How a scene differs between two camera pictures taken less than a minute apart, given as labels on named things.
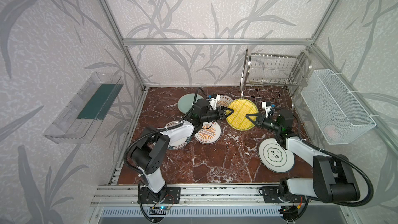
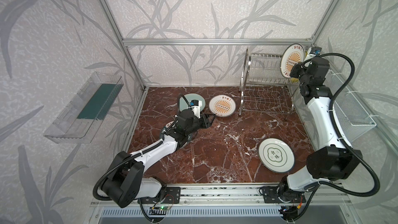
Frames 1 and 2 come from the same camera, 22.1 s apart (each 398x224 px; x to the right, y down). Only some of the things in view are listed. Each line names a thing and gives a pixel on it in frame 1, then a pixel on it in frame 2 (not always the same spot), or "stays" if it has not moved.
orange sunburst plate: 211,133 -> 294,54
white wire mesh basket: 341,119 stays
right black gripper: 259,121 -> 297,71
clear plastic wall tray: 78,121 stays
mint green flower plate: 185,102 stays
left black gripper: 219,113 -> 202,121
